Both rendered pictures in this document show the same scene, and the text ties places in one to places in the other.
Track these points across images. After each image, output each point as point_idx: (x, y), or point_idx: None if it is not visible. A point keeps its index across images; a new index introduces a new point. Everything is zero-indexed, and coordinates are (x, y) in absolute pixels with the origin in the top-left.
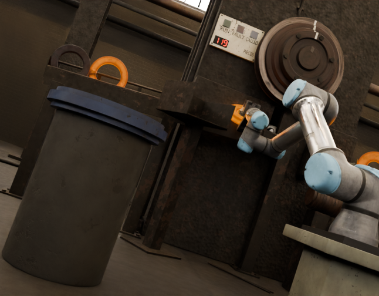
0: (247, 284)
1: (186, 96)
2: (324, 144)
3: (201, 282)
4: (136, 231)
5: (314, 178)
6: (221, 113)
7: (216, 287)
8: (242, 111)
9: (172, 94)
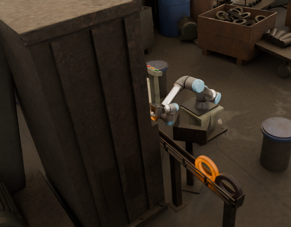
0: (167, 155)
1: (210, 124)
2: (212, 91)
3: (206, 156)
4: (170, 202)
5: (218, 100)
6: (177, 120)
7: (202, 153)
8: (157, 113)
9: (208, 131)
